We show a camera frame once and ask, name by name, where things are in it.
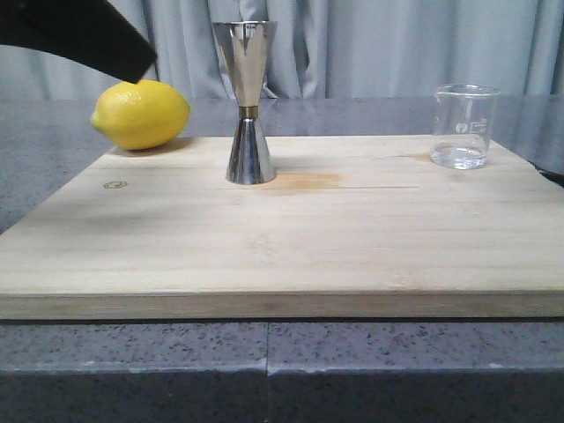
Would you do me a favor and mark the yellow lemon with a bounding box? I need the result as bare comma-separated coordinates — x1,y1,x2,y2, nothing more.
91,79,190,150

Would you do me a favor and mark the black metal board handle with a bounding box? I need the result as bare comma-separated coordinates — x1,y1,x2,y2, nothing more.
533,161,564,187

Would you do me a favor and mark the grey curtain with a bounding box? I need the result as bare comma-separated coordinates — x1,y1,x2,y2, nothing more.
0,0,564,103

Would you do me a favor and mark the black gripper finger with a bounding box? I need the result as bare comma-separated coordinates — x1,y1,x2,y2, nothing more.
1,1,157,83

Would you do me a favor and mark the steel double jigger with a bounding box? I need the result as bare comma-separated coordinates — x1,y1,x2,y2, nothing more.
213,21,278,185

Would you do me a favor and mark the light wooden cutting board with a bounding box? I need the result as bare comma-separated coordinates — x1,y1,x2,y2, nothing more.
1,135,563,320

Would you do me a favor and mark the clear glass beaker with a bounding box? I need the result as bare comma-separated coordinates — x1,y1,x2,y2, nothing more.
430,84,500,170

